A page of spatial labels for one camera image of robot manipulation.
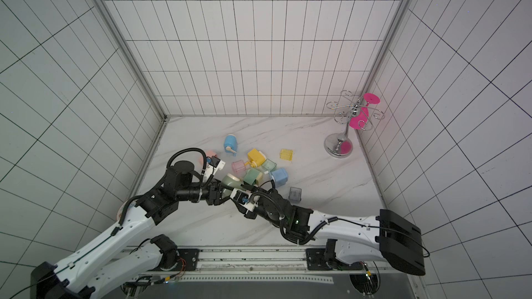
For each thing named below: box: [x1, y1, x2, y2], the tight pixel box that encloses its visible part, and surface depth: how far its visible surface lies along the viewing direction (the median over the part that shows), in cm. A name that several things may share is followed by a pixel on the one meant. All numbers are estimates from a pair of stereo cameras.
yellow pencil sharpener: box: [243, 148, 267, 169], surface depth 100 cm
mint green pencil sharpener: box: [243, 168, 260, 186], surface depth 92 cm
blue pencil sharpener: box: [270, 167, 289, 189], surface depth 89 cm
